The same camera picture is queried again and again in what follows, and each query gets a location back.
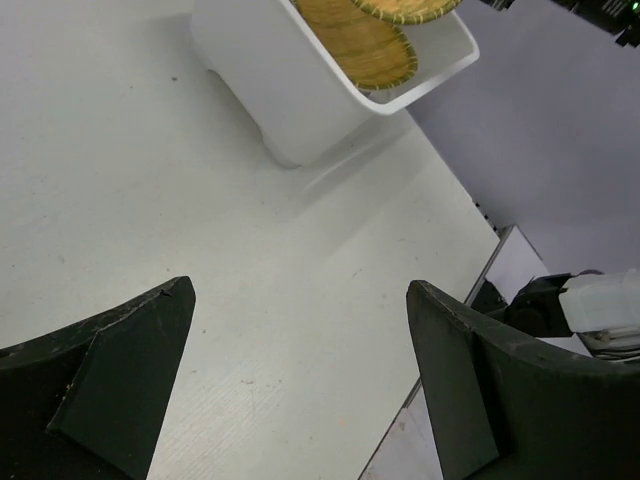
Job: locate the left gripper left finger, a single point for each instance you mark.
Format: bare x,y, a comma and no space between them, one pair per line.
88,401

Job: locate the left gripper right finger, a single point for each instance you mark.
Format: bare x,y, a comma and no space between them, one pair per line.
505,405

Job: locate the fan-shaped woven bamboo tray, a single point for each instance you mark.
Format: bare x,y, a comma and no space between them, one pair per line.
373,54

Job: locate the round woven bamboo tray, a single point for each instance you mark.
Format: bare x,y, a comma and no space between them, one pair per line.
406,12

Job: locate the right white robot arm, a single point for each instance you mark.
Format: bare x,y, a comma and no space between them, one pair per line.
601,309

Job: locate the white plastic bin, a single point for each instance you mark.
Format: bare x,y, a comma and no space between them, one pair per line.
298,96

